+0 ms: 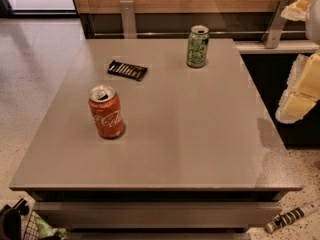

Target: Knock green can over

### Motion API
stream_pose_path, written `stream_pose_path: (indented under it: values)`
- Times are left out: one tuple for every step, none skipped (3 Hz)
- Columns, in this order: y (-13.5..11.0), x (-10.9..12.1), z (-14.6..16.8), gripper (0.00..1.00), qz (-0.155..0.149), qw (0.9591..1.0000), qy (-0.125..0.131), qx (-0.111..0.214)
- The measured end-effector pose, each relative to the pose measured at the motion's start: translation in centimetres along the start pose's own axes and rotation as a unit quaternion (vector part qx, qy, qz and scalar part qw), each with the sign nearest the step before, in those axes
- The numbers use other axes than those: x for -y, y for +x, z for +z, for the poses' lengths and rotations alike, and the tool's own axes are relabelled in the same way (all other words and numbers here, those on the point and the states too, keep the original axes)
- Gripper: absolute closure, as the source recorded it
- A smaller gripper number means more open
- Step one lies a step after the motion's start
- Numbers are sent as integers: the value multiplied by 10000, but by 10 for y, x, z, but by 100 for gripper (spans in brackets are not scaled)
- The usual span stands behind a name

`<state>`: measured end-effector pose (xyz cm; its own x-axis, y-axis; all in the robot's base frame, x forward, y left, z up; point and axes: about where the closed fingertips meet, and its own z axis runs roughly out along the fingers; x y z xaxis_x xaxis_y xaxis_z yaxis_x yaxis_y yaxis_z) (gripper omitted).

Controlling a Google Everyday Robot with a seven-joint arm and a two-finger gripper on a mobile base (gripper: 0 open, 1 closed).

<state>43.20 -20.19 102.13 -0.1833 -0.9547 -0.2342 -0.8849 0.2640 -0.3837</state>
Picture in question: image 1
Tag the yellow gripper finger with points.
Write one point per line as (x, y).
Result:
(297, 11)
(303, 90)

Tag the green soda can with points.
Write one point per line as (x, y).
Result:
(197, 46)

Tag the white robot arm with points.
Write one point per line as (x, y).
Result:
(312, 23)

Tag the red Coca-Cola can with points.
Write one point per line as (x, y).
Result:
(105, 108)

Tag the black white striped floor object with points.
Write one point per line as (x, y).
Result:
(290, 217)

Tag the black snack bar wrapper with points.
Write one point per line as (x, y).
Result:
(126, 70)

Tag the grey table drawer front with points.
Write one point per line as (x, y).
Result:
(157, 215)

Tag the green bag in basket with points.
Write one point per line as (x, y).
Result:
(46, 232)

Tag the black object bottom left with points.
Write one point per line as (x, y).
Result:
(10, 220)

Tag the right metal bracket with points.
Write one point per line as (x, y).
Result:
(272, 35)

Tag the metal bracket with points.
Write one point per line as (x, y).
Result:
(272, 35)
(128, 19)

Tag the left metal bracket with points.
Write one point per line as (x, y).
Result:
(128, 19)

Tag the wire basket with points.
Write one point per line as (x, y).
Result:
(29, 227)

